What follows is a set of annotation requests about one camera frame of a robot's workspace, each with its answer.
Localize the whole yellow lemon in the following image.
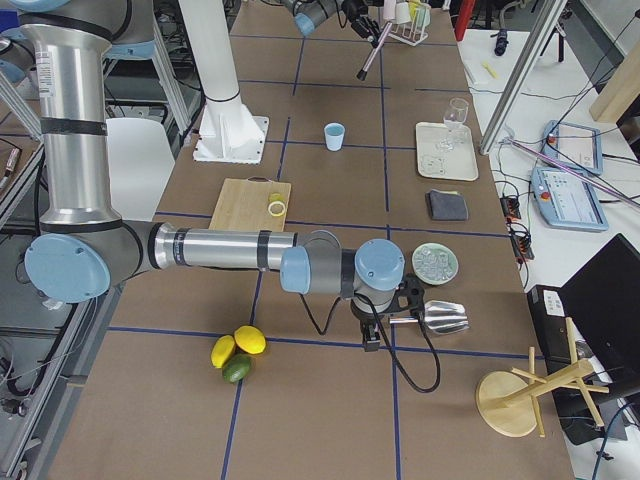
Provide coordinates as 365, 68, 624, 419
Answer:
234, 325, 267, 355

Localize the white wire cup rack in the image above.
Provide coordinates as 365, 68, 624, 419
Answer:
390, 1, 431, 46

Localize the light blue cup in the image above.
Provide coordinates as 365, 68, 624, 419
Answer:
324, 122, 346, 152

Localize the near teach pendant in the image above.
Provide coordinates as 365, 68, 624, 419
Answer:
531, 167, 609, 232

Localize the pink plastic cup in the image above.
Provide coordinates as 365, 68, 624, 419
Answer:
383, 0, 396, 21

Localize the steel muddler black tip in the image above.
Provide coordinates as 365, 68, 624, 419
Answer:
356, 21, 393, 81

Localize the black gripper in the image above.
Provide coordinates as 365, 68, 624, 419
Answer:
342, 0, 381, 43
350, 273, 425, 352

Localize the white plastic cup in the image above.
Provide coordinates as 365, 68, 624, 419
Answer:
394, 1, 411, 25

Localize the green plastic cup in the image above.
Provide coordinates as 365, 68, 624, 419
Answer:
409, 1, 428, 28

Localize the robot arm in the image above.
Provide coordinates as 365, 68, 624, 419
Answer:
16, 1, 425, 350
279, 0, 381, 46

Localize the green lime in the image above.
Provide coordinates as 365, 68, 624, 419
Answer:
222, 354, 252, 384

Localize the far teach pendant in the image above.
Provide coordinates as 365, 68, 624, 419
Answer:
541, 120, 603, 176

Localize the metal ice scoop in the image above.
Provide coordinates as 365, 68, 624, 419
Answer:
389, 300, 469, 335

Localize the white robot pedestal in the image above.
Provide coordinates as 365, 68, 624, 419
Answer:
179, 0, 269, 164

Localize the wooden cup tree stand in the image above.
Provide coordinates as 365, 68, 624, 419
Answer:
475, 317, 609, 438

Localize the teach pendant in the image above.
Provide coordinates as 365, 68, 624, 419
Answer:
541, 120, 603, 176
531, 167, 609, 232

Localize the cream bear tray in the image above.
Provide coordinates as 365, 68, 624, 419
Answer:
415, 122, 479, 182

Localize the grey folded cloth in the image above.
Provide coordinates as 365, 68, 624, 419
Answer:
425, 189, 469, 221

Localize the green bowl of ice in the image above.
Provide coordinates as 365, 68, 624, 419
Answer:
411, 243, 459, 286

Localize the aluminium frame post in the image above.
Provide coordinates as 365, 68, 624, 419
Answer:
479, 0, 567, 155

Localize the wooden cutting board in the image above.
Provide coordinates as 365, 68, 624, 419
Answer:
209, 178, 292, 232

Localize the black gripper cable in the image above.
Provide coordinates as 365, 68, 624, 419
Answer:
297, 292, 442, 394

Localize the clear wine glass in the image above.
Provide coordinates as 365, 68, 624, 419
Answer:
441, 98, 469, 150

